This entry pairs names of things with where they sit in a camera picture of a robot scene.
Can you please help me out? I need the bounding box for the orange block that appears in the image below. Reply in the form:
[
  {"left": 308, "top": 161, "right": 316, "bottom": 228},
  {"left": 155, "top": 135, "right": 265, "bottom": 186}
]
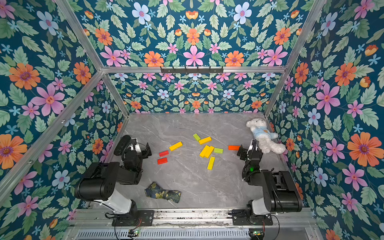
[{"left": 228, "top": 146, "right": 240, "bottom": 151}]

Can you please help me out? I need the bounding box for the red block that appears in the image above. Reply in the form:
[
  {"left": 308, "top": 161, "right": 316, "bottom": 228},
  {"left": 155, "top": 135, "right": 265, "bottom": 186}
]
[
  {"left": 158, "top": 158, "right": 168, "bottom": 165},
  {"left": 159, "top": 151, "right": 169, "bottom": 157}
]

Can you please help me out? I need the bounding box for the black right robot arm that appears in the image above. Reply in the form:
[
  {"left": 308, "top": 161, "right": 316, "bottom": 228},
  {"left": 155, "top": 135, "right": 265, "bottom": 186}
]
[{"left": 237, "top": 140, "right": 303, "bottom": 217}]

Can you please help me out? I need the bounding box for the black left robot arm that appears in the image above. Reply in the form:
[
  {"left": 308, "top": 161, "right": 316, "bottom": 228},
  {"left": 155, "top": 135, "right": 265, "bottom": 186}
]
[{"left": 75, "top": 135, "right": 152, "bottom": 218}]

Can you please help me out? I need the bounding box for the black oval pad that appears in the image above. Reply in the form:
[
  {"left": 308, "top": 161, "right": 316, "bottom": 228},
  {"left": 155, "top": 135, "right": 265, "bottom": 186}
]
[{"left": 114, "top": 135, "right": 132, "bottom": 156}]

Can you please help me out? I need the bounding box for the white teddy bear blue shirt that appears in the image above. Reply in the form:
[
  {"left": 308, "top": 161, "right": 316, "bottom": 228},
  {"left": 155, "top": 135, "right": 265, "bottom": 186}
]
[{"left": 246, "top": 118, "right": 286, "bottom": 154}]

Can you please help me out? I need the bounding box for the lime green block right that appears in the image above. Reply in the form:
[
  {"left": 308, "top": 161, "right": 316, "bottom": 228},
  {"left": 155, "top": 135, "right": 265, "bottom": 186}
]
[{"left": 214, "top": 148, "right": 224, "bottom": 154}]

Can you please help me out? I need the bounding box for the lime green block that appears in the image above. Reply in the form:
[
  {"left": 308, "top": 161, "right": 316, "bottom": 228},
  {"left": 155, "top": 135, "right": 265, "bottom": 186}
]
[
  {"left": 193, "top": 134, "right": 201, "bottom": 142},
  {"left": 214, "top": 148, "right": 224, "bottom": 154}
]

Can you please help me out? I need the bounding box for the yellow block lower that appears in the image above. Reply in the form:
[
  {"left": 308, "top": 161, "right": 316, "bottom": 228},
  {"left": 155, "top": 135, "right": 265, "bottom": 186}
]
[{"left": 207, "top": 157, "right": 216, "bottom": 171}]

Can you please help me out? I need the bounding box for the yellow block far left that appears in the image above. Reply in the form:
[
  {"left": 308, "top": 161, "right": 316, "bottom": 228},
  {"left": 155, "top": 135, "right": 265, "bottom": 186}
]
[{"left": 169, "top": 142, "right": 183, "bottom": 152}]

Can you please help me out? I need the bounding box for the dark floral cloth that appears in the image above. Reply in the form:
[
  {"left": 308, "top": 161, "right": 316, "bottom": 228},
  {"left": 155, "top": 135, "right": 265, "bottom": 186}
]
[{"left": 145, "top": 182, "right": 182, "bottom": 204}]

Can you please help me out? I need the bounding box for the yellow block pair right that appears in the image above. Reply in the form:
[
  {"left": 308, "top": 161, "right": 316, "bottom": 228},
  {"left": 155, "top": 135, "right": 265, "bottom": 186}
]
[{"left": 204, "top": 146, "right": 215, "bottom": 159}]

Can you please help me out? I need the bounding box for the yellow block upper centre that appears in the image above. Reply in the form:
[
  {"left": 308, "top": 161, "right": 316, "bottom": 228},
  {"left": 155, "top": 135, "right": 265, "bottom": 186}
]
[{"left": 199, "top": 137, "right": 212, "bottom": 145}]

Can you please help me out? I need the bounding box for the lime green block upper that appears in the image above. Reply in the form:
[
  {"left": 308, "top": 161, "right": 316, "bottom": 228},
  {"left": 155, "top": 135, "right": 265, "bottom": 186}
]
[{"left": 193, "top": 134, "right": 201, "bottom": 142}]

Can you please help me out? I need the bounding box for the white ventilation grille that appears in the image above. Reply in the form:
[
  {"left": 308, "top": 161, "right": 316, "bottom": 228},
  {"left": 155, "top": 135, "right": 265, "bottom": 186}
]
[{"left": 76, "top": 229, "right": 251, "bottom": 240}]

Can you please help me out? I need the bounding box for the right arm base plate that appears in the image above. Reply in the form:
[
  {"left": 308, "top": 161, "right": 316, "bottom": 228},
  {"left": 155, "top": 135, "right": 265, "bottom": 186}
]
[{"left": 228, "top": 209, "right": 273, "bottom": 226}]

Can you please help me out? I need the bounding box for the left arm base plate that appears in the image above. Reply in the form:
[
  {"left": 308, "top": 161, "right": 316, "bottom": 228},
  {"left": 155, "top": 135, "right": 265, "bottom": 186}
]
[{"left": 112, "top": 210, "right": 155, "bottom": 227}]

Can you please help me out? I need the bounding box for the black hook rail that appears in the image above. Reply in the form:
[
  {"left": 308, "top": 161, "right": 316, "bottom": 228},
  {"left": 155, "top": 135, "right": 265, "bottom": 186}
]
[{"left": 160, "top": 67, "right": 224, "bottom": 75}]

